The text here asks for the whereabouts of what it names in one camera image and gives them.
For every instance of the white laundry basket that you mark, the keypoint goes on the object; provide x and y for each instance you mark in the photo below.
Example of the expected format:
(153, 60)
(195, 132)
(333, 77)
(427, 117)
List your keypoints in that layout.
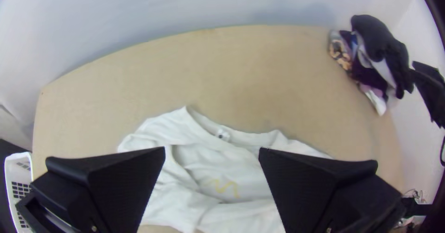
(17, 177)

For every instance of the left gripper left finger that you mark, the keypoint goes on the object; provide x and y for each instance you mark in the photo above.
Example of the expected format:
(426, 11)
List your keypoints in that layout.
(104, 188)

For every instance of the pile of folded clothes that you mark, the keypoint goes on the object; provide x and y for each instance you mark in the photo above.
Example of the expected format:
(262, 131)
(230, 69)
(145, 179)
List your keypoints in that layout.
(379, 49)

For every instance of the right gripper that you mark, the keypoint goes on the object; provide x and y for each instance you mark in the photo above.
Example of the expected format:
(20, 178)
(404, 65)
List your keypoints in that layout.
(432, 90)

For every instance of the white t-shirt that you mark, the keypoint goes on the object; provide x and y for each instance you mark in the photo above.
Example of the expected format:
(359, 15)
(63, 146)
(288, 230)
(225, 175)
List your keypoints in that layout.
(208, 163)

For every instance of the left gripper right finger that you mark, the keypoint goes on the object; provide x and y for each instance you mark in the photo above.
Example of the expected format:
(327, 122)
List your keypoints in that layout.
(313, 191)

